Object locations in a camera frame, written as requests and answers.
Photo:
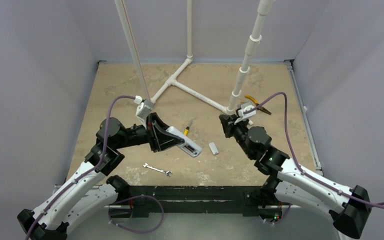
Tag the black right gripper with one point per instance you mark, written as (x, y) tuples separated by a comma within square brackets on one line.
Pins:
[(228, 124)]

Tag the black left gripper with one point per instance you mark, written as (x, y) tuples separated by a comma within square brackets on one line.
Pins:
[(159, 139)]

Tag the white remote control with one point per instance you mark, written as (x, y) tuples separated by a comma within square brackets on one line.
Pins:
[(188, 146)]

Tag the white battery cover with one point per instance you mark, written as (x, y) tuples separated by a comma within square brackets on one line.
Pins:
[(213, 148)]

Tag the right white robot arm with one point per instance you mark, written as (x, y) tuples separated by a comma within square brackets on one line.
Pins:
[(348, 206)]

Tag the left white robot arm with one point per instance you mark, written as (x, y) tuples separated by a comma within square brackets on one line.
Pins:
[(91, 187)]

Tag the silver open-end wrench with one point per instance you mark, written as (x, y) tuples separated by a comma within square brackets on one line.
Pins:
[(168, 173)]

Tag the white jointed vertical pipe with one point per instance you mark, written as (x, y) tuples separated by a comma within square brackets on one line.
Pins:
[(263, 10)]

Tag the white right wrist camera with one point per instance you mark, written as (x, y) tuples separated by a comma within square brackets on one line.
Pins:
[(245, 112)]

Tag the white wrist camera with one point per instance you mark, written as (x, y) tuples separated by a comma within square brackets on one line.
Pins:
[(144, 108), (245, 112)]

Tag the yellow handled screwdriver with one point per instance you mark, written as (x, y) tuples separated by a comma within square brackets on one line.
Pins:
[(187, 128)]

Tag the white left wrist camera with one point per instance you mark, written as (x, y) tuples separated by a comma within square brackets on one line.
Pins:
[(144, 108)]

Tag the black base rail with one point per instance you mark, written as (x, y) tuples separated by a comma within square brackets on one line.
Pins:
[(139, 201)]

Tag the aluminium frame rail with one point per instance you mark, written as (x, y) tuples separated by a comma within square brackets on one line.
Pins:
[(303, 112)]

